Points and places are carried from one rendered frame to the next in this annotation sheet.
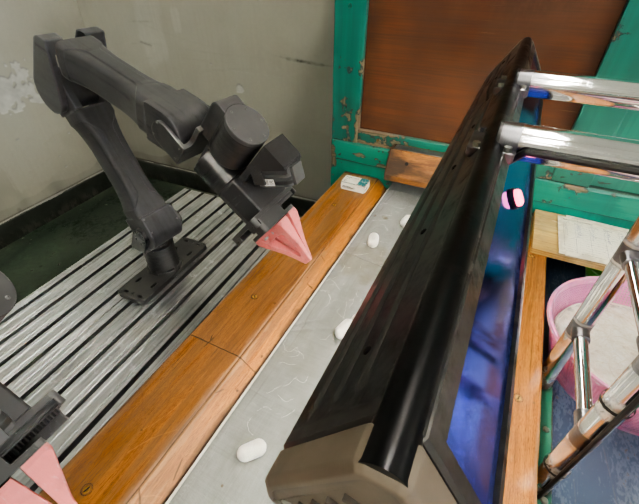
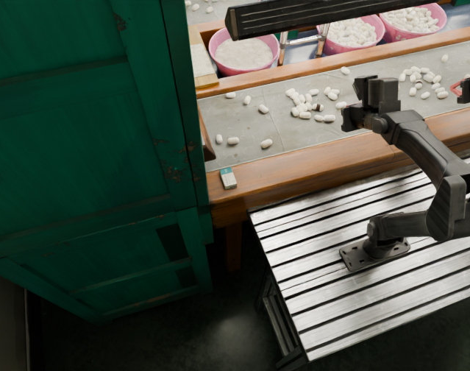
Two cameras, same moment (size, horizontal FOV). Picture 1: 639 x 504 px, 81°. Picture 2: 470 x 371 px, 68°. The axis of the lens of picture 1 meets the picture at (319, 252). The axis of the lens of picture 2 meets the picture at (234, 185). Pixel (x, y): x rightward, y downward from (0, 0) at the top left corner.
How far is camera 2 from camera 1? 1.25 m
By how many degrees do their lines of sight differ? 75
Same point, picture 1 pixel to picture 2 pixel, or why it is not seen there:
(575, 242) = (199, 70)
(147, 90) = (420, 125)
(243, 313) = (367, 146)
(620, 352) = (246, 57)
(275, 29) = not seen: outside the picture
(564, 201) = not seen: hidden behind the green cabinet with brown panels
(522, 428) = (314, 62)
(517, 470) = (327, 59)
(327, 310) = (325, 132)
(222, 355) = not seen: hidden behind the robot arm
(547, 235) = (201, 79)
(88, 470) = (444, 132)
